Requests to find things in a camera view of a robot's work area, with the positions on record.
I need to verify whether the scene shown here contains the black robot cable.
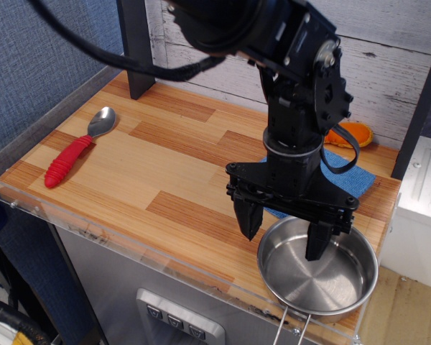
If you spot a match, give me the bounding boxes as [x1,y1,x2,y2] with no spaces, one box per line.
[27,0,227,83]

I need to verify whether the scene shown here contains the clear acrylic edge guard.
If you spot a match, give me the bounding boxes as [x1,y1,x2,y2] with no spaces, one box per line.
[0,175,367,345]

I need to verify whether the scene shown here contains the orange plush fish toy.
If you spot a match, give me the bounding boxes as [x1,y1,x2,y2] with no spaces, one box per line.
[324,122,374,148]

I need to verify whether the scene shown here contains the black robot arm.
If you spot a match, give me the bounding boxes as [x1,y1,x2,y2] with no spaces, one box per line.
[170,1,359,261]

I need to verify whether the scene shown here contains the stainless steel pot with handle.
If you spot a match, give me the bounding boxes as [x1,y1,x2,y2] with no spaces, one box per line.
[257,216,379,344]

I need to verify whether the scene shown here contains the dark grey right post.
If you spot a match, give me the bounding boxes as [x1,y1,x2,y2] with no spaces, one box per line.
[391,0,431,180]

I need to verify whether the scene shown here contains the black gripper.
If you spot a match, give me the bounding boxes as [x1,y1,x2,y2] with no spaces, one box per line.
[226,138,359,261]

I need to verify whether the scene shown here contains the blue folded cloth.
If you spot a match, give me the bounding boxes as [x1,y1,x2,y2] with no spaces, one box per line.
[265,149,376,219]

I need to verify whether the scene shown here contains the red handled metal spoon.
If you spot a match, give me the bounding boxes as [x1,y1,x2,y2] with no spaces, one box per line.
[44,106,117,188]

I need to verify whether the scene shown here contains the silver control panel with buttons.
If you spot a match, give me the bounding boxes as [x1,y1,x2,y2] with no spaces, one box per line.
[136,287,226,344]

